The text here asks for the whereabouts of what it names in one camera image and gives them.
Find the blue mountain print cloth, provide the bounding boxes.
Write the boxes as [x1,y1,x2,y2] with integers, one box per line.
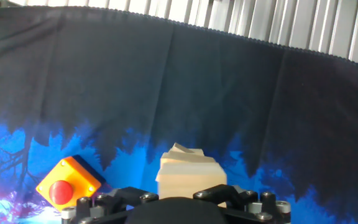
[0,5,358,224]

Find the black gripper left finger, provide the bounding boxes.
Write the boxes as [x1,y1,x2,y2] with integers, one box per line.
[60,186,160,224]

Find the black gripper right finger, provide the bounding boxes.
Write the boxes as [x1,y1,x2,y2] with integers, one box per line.
[193,184,292,224]

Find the orange square base block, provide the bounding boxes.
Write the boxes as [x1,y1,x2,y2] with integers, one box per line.
[35,154,107,213]

